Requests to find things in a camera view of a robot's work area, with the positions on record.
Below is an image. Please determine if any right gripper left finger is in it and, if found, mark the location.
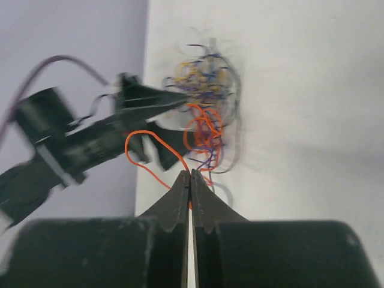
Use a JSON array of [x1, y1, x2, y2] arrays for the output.
[[1, 172, 190, 287]]

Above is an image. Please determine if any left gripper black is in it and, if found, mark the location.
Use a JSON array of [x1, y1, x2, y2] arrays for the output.
[[62, 73, 196, 181]]

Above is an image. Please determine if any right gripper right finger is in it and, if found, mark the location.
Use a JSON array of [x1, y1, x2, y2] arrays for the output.
[[191, 170, 380, 287]]

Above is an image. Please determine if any orange cable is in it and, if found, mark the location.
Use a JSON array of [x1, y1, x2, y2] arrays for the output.
[[125, 103, 224, 193]]

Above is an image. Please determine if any coloured cable bundle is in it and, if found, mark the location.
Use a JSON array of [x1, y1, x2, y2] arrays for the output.
[[161, 26, 244, 211]]

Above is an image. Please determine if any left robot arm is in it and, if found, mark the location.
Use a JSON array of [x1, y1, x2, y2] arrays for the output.
[[1, 74, 187, 227]]

